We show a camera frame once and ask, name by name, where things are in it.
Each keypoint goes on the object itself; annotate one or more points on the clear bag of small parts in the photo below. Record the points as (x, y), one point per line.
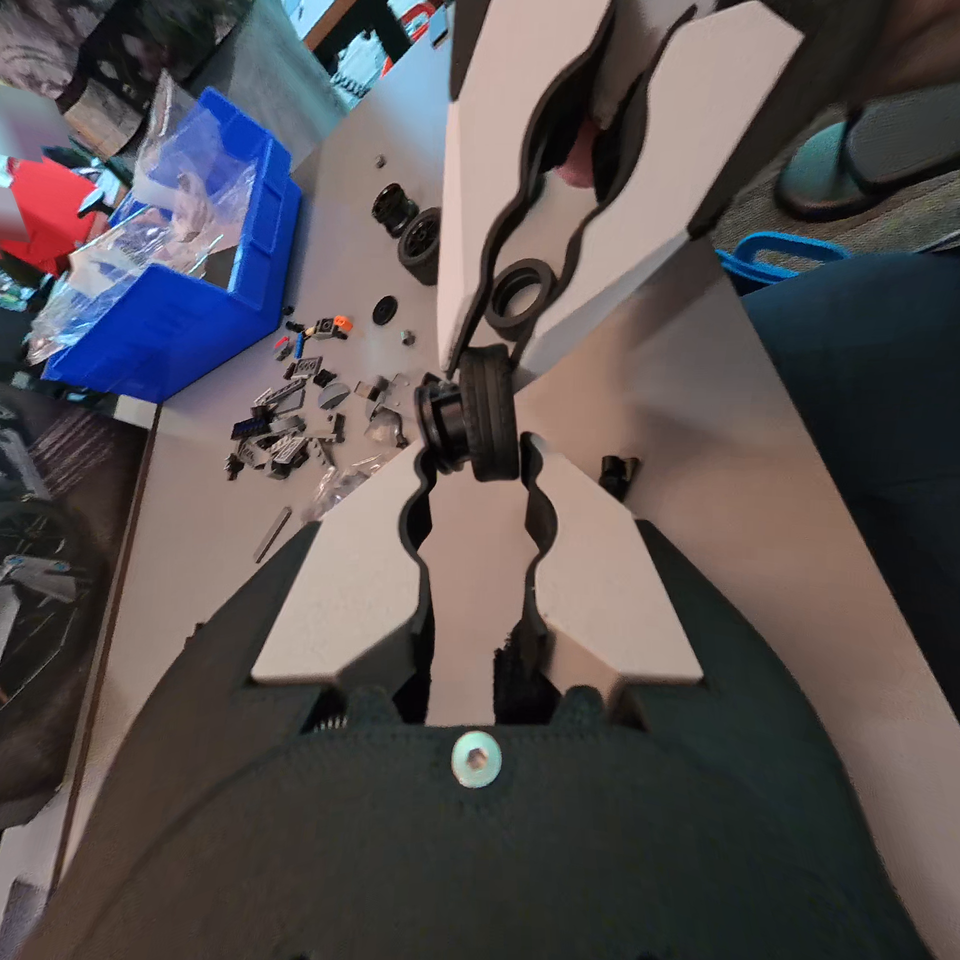
(341, 487)

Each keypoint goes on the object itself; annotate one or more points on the black spoked rim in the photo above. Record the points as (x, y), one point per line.
(442, 424)
(394, 210)
(424, 236)

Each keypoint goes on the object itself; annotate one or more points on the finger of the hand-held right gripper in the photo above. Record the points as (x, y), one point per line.
(690, 135)
(487, 150)

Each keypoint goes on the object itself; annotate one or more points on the crumpled clear plastic bags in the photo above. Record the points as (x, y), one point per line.
(172, 187)

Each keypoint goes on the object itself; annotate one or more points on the pile of grey lego pieces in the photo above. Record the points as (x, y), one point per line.
(277, 435)

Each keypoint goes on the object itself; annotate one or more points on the dark round disc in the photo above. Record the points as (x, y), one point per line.
(385, 310)

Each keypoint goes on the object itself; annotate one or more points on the black curved slope piece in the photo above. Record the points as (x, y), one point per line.
(619, 474)

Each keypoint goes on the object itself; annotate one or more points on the long grey tile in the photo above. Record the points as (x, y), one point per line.
(271, 534)

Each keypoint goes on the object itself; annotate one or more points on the assembled black toy wheel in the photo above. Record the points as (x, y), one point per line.
(411, 264)

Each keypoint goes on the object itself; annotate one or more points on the black connector pin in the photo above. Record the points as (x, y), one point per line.
(298, 327)

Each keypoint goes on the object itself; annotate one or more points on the red tote bag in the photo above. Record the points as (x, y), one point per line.
(60, 206)

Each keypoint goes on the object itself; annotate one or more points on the person's right hand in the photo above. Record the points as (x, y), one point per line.
(579, 159)

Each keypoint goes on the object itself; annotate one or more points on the black rubber tyre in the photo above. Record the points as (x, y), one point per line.
(491, 420)
(521, 322)

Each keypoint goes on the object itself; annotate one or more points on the dark grey square brick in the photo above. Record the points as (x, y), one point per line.
(326, 327)

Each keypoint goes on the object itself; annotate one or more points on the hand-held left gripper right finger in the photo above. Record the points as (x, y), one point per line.
(615, 600)

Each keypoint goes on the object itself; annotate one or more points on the grey quarter dome piece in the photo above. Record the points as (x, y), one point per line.
(334, 395)

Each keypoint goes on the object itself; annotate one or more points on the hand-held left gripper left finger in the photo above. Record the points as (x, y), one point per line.
(345, 592)

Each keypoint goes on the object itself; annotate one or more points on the blue storage bin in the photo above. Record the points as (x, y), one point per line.
(150, 337)

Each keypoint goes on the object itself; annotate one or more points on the lego set box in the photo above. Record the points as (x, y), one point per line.
(52, 525)

